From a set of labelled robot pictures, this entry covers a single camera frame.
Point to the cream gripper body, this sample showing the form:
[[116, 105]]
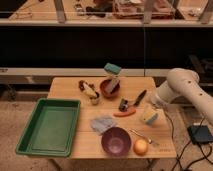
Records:
[[149, 115]]

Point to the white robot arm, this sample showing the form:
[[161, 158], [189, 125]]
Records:
[[183, 82]]

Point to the purple bowl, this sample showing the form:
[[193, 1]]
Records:
[[116, 142]]

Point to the brown bowl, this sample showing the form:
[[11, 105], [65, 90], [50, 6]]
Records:
[[114, 93]]

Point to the orange carrot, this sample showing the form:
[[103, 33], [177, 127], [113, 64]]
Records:
[[128, 112]]

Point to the metal spoon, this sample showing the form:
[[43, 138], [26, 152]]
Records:
[[149, 140]]

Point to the wooden table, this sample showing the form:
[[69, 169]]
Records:
[[87, 143]]

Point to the orange fruit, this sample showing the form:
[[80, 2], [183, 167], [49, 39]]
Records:
[[140, 147]]

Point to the grey folded cloth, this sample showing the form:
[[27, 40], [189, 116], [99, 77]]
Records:
[[102, 124]]

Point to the black power adapter box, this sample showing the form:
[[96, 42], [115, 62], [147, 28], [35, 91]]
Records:
[[200, 134]]

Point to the teal topped sponge block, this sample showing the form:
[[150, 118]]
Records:
[[113, 71]]

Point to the brown white toy figure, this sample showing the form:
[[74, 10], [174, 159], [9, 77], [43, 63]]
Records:
[[89, 90]]

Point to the green plastic tray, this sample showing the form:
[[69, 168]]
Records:
[[50, 130]]

